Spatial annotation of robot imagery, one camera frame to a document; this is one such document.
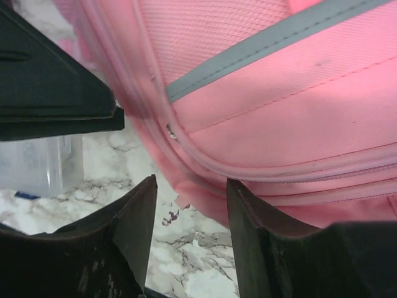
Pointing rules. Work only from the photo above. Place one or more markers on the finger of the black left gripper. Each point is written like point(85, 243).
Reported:
point(44, 91)

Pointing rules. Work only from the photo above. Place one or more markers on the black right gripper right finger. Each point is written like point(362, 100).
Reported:
point(278, 256)

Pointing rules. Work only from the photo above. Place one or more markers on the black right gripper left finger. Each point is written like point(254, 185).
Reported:
point(104, 254)

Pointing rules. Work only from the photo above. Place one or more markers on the clear plastic screw organizer box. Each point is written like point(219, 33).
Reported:
point(42, 167)

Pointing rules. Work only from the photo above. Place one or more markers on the pink student backpack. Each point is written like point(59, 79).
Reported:
point(296, 99)

